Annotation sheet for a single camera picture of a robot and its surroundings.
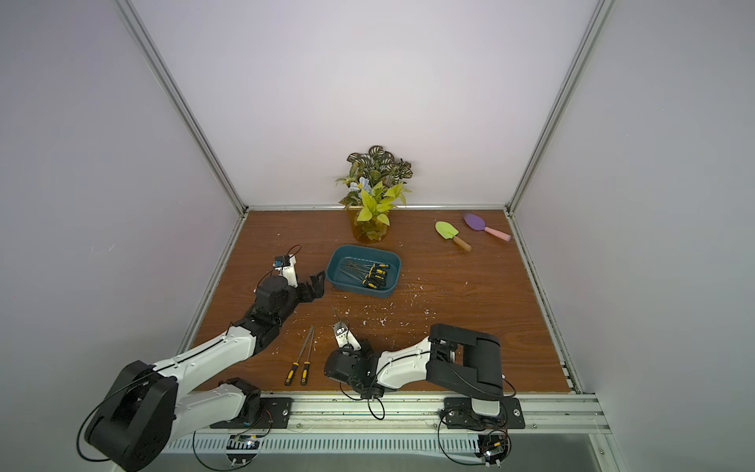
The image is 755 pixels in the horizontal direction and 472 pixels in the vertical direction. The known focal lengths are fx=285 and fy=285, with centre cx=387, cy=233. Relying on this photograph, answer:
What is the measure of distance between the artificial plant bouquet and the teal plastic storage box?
16 cm

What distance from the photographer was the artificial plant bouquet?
0.95m

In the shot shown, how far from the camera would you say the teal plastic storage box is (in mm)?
958

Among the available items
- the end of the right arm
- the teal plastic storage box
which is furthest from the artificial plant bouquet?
the end of the right arm

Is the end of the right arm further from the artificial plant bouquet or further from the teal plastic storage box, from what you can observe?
the artificial plant bouquet
